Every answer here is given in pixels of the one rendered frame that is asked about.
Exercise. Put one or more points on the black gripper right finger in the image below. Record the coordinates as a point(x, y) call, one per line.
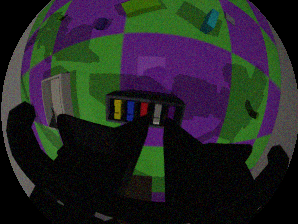
point(186, 158)

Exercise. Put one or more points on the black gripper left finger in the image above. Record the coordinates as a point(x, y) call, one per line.
point(120, 147)

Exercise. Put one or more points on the teal rectangular block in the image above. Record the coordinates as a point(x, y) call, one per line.
point(210, 21)

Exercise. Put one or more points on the green rectangular block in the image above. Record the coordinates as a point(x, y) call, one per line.
point(61, 17)
point(135, 7)

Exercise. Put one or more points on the white fuse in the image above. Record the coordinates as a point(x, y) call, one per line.
point(157, 113)

